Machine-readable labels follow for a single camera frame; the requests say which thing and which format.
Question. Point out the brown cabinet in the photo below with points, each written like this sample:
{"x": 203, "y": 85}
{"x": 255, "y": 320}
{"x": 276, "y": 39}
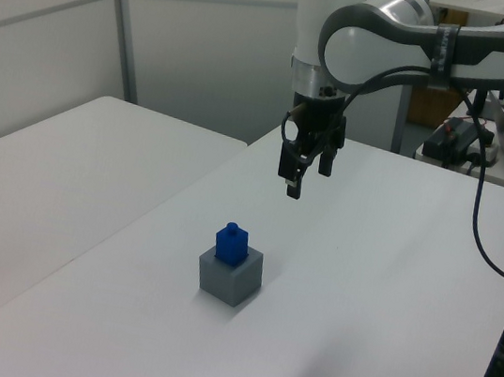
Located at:
{"x": 430, "y": 106}

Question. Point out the black power box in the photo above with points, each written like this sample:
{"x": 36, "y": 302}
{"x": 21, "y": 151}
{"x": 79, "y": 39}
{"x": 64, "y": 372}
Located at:
{"x": 449, "y": 137}

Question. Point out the grey metal partition post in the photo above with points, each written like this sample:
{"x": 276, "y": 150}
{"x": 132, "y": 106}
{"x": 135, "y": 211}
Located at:
{"x": 124, "y": 27}

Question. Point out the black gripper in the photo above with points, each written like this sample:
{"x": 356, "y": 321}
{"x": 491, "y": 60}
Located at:
{"x": 319, "y": 118}

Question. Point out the grey hollow cuboid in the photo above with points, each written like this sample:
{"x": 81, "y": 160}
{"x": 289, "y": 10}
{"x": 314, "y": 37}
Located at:
{"x": 223, "y": 284}

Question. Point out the white office desk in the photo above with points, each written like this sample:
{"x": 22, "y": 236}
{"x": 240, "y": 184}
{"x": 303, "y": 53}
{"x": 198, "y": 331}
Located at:
{"x": 496, "y": 176}

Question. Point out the blue block with knob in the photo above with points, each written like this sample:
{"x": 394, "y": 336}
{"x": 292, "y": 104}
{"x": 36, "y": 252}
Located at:
{"x": 231, "y": 247}

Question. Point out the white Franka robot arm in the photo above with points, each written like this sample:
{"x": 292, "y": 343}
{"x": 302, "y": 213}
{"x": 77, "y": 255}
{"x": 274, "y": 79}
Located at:
{"x": 315, "y": 18}

